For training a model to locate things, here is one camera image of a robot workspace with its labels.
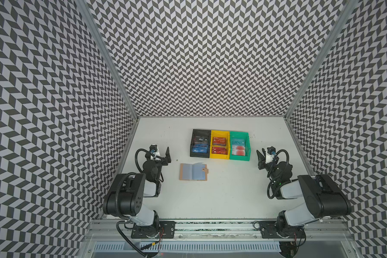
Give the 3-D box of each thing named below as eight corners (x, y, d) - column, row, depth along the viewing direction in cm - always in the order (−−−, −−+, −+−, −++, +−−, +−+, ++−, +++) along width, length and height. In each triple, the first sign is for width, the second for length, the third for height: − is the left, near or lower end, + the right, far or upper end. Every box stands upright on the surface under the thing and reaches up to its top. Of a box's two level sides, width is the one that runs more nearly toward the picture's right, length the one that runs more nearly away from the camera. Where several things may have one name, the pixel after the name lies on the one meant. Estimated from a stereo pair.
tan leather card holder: (178, 180, 90) (178, 179, 88) (180, 164, 96) (180, 162, 95) (208, 180, 90) (209, 179, 88) (208, 164, 96) (208, 162, 95)
